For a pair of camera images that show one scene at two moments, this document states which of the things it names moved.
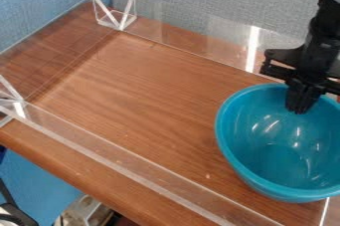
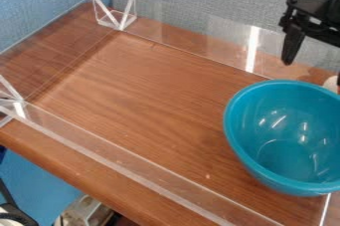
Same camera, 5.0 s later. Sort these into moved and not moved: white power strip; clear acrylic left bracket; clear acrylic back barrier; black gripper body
Moved: black gripper body
Not moved: clear acrylic back barrier; white power strip; clear acrylic left bracket
